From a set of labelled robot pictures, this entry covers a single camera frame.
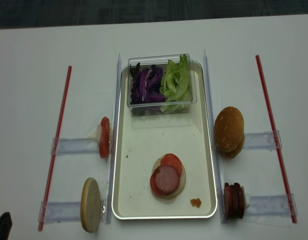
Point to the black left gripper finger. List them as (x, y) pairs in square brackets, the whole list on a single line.
[(5, 225)]

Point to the purple cabbage shreds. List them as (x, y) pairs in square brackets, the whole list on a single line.
[(146, 83)]

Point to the upright tomato slices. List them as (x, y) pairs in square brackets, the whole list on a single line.
[(104, 145)]

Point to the tomato slices on bun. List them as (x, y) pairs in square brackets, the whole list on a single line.
[(173, 161)]

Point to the green lettuce leaves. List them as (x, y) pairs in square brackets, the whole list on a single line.
[(175, 85)]

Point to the stack of meat patties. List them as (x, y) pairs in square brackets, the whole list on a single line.
[(234, 201)]

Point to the left red straw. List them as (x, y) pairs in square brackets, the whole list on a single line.
[(52, 161)]

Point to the red straw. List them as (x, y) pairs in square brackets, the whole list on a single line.
[(292, 209), (52, 161)]

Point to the upright bun half slice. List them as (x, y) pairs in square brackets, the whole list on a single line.
[(90, 206)]

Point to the cream metal tray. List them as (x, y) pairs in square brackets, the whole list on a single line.
[(142, 140)]

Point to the sausage slice on bun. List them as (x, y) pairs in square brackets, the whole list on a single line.
[(166, 179)]

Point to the bottom bun on tray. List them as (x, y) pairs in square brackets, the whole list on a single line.
[(180, 183)]

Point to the sauce blob on tray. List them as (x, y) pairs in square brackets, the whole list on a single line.
[(196, 202)]

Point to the clear plastic salad box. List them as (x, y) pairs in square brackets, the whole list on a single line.
[(161, 61)]

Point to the sesame burger bun tops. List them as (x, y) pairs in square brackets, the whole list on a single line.
[(229, 132)]

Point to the white patty pusher block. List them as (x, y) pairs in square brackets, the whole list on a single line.
[(246, 199)]

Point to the right red straw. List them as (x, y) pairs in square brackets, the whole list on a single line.
[(292, 209)]

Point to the lower left clear rail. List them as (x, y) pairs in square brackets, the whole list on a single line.
[(59, 212)]

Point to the upper left clear rail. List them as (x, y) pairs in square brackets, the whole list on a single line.
[(64, 146)]

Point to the right long clear rail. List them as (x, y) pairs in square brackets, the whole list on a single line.
[(208, 96)]

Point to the lower right clear rail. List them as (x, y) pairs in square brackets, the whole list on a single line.
[(269, 205)]

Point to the upper right clear rail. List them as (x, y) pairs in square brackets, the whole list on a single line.
[(268, 140)]

